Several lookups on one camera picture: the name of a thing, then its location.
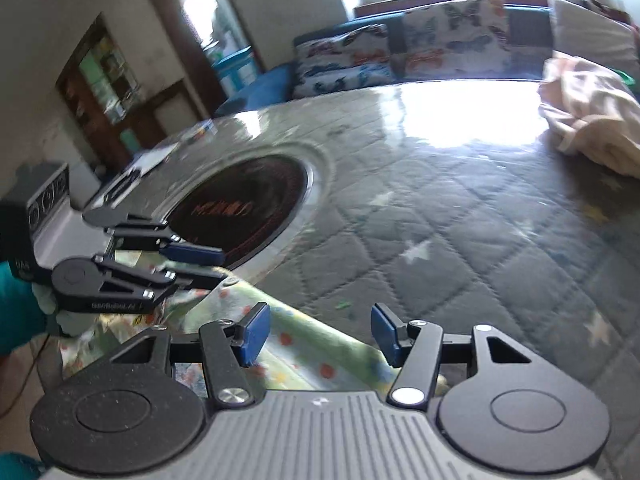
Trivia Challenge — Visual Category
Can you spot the black handle tool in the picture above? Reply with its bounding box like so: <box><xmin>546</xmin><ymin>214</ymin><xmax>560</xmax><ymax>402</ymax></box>
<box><xmin>103</xmin><ymin>169</ymin><xmax>141</xmax><ymax>205</ymax></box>

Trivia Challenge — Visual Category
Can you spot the right butterfly print cushion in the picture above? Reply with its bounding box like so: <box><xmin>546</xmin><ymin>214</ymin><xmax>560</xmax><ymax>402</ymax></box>
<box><xmin>402</xmin><ymin>0</ymin><xmax>512</xmax><ymax>80</ymax></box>

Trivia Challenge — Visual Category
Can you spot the colourful patterned baby garment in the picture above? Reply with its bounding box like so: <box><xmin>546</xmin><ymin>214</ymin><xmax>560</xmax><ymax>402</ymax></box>
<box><xmin>61</xmin><ymin>255</ymin><xmax>398</xmax><ymax>394</ymax></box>

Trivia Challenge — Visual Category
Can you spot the blue sofa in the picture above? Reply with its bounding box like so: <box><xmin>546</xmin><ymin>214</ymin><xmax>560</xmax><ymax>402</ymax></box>
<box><xmin>216</xmin><ymin>6</ymin><xmax>553</xmax><ymax>117</ymax></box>

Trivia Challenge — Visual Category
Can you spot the butterfly print cushion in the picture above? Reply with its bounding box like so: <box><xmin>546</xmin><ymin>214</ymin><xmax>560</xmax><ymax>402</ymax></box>
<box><xmin>293</xmin><ymin>24</ymin><xmax>396</xmax><ymax>99</ymax></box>
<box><xmin>402</xmin><ymin>0</ymin><xmax>512</xmax><ymax>80</ymax></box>

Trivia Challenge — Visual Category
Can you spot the black round induction cooktop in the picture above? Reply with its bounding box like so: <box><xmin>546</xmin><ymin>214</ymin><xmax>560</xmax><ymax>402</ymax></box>
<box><xmin>163</xmin><ymin>150</ymin><xmax>326</xmax><ymax>274</ymax></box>

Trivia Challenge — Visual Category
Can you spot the left butterfly print cushion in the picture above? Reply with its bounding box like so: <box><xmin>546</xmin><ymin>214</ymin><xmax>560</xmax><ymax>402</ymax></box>
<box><xmin>293</xmin><ymin>24</ymin><xmax>396</xmax><ymax>99</ymax></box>

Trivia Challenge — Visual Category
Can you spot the grey plain pillow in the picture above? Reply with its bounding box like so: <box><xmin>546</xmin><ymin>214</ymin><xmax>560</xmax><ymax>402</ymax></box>
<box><xmin>548</xmin><ymin>0</ymin><xmax>639</xmax><ymax>79</ymax></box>

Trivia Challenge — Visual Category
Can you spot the teal gloved left hand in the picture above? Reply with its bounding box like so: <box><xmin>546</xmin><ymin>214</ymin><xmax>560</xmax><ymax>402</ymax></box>
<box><xmin>0</xmin><ymin>259</ymin><xmax>61</xmax><ymax>480</ymax></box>

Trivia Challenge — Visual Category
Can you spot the dark wooden cabinet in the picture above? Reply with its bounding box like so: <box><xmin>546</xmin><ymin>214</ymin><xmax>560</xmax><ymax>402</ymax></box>
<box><xmin>56</xmin><ymin>15</ymin><xmax>205</xmax><ymax>174</ymax></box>

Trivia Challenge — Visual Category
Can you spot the cream beige crumpled garment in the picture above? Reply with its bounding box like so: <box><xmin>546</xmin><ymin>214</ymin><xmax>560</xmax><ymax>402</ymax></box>
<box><xmin>538</xmin><ymin>51</ymin><xmax>640</xmax><ymax>178</ymax></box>

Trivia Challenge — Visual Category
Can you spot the white paper sheet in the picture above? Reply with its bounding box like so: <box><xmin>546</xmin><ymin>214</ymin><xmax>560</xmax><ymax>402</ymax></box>
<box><xmin>124</xmin><ymin>143</ymin><xmax>179</xmax><ymax>178</ymax></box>

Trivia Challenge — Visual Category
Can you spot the blue white cabinet beyond door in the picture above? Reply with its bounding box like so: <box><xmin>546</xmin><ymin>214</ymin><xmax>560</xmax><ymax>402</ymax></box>
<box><xmin>213</xmin><ymin>47</ymin><xmax>262</xmax><ymax>98</ymax></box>

